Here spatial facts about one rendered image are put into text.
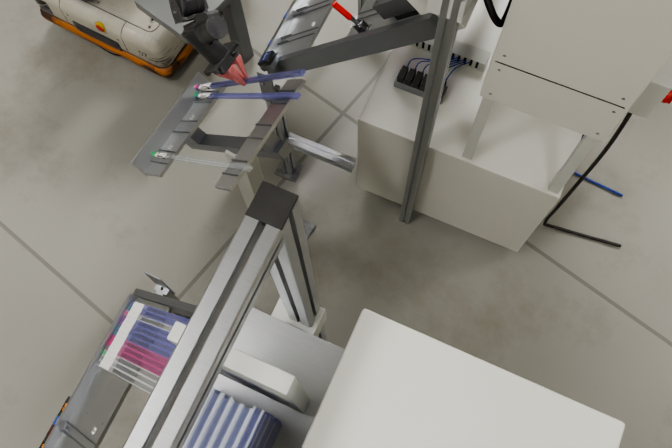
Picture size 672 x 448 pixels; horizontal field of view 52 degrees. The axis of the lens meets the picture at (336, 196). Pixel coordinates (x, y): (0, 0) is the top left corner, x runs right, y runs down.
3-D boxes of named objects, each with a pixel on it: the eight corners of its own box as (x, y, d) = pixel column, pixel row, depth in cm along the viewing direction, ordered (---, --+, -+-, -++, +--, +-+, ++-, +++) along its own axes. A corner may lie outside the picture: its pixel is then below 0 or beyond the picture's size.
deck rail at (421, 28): (275, 78, 214) (260, 66, 211) (278, 73, 215) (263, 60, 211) (446, 36, 158) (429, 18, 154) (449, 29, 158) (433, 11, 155)
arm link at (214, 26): (197, -5, 175) (168, 1, 169) (221, -15, 166) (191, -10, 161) (211, 42, 177) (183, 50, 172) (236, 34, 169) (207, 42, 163)
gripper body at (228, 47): (241, 45, 177) (221, 24, 173) (220, 75, 173) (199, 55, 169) (228, 48, 182) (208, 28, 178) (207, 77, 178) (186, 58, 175)
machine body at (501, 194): (355, 192, 273) (356, 118, 215) (422, 51, 295) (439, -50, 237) (513, 257, 262) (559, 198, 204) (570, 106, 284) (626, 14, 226)
